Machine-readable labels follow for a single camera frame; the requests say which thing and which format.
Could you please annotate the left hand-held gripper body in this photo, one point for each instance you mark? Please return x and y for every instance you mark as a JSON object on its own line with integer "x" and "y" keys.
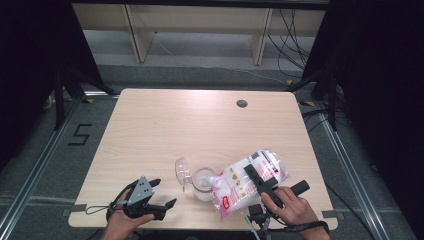
{"x": 140, "y": 192}

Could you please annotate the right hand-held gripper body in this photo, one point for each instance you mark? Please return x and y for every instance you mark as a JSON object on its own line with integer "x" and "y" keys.
{"x": 268, "y": 185}

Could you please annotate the white bag with red print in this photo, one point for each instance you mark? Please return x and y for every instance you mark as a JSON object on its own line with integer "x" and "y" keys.
{"x": 236, "y": 190}

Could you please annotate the clear jar with beige lid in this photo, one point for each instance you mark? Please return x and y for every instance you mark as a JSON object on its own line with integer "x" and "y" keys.
{"x": 203, "y": 186}

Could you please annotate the person's right hand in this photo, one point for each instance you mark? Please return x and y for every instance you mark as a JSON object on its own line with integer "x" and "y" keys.
{"x": 295, "y": 210}

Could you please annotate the person's left hand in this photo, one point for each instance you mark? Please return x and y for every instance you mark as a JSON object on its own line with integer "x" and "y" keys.
{"x": 121, "y": 225}

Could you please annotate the grey tape strip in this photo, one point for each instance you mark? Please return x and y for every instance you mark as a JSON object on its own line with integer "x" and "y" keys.
{"x": 75, "y": 209}
{"x": 330, "y": 214}

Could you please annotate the grey table grommet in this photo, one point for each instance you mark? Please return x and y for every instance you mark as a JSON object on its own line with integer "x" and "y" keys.
{"x": 242, "y": 103}

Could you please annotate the yellow black tape piece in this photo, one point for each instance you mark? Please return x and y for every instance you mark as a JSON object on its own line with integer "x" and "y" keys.
{"x": 306, "y": 103}
{"x": 88, "y": 100}

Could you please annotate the black metal stand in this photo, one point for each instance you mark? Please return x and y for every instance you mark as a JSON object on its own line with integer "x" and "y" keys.
{"x": 330, "y": 100}
{"x": 60, "y": 100}

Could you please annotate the black curtain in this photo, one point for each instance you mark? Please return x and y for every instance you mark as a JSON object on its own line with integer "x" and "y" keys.
{"x": 383, "y": 83}
{"x": 33, "y": 66}

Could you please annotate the wooden shelf unit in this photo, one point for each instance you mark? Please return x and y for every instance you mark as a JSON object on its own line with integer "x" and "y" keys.
{"x": 200, "y": 20}

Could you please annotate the metal floor rail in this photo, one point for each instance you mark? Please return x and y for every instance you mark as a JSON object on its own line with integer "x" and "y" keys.
{"x": 350, "y": 173}
{"x": 36, "y": 166}

